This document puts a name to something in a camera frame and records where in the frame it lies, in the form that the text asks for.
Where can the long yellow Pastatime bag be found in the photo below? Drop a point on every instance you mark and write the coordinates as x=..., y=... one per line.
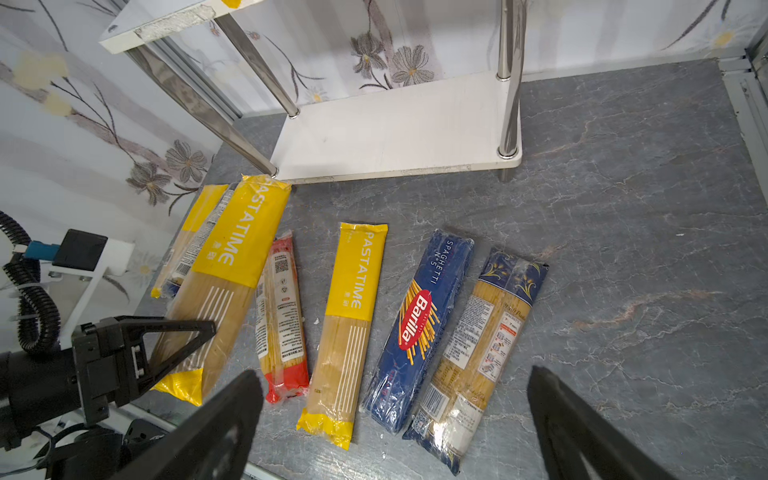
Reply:
x=335, y=384

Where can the blue Barilla spaghetti pack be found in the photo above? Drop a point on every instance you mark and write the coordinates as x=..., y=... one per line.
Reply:
x=419, y=325

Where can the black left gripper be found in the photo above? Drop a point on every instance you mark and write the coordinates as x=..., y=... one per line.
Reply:
x=122, y=358

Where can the white two-tier metal shelf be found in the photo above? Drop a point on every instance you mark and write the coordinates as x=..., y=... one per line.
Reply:
x=469, y=123

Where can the yellow pasta bag far left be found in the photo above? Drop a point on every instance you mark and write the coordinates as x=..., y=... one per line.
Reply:
x=202, y=207

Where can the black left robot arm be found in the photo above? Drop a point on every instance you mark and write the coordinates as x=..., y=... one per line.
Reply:
x=66, y=374

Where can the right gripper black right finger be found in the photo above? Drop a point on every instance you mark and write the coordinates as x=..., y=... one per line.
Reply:
x=574, y=438

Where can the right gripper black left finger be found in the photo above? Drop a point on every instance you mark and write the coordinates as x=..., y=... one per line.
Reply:
x=214, y=443

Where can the red slim spaghetti pack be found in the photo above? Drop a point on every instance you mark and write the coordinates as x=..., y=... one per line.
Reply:
x=280, y=337

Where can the short yellow Pastatime bag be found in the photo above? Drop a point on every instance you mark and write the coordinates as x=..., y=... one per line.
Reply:
x=221, y=284

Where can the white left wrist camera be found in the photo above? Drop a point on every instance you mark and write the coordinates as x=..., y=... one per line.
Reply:
x=56, y=282

